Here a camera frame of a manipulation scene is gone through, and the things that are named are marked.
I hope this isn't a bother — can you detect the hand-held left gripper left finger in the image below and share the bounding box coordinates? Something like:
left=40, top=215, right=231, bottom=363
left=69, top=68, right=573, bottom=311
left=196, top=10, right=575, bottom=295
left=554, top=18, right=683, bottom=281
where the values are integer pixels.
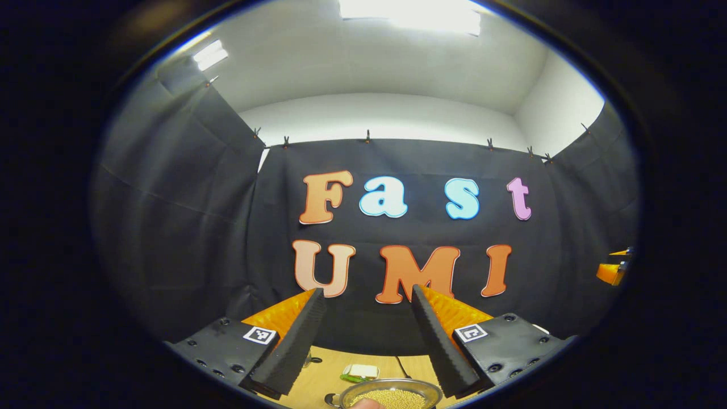
left=164, top=287, right=329, bottom=400

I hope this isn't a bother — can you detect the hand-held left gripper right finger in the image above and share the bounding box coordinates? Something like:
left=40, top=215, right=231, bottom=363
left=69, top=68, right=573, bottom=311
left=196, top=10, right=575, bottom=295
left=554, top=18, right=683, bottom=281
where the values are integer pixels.
left=410, top=284, right=577, bottom=398

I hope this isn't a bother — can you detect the stainless steel pot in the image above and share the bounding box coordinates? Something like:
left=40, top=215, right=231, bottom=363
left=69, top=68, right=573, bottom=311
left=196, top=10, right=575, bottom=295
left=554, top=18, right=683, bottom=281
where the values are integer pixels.
left=325, top=378, right=444, bottom=409

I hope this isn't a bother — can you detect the large pile of soybeans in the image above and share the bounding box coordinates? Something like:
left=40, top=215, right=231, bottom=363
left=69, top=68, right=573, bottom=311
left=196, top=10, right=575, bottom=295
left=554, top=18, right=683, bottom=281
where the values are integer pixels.
left=349, top=389, right=429, bottom=409

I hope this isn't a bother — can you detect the sandwich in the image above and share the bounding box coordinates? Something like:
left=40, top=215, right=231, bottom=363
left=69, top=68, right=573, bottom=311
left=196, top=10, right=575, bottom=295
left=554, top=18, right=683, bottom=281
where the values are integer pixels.
left=341, top=364, right=380, bottom=384

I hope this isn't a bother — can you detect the black backdrop cloth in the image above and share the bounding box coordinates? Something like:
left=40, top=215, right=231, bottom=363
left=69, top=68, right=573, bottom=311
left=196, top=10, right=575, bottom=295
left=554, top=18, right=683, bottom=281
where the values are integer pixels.
left=91, top=57, right=642, bottom=356

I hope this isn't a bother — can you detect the row of cloth clips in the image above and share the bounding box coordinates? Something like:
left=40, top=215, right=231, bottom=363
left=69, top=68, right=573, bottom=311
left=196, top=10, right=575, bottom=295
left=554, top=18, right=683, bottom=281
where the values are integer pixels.
left=204, top=74, right=591, bottom=165

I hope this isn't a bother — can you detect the small ceiling light panel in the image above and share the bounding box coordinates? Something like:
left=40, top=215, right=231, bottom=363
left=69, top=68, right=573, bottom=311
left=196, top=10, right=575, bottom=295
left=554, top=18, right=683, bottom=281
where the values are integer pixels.
left=192, top=39, right=229, bottom=72

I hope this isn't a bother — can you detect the large ceiling light panel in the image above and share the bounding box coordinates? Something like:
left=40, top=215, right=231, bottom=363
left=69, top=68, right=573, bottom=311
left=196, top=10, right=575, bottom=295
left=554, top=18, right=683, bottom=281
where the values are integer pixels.
left=339, top=0, right=482, bottom=36

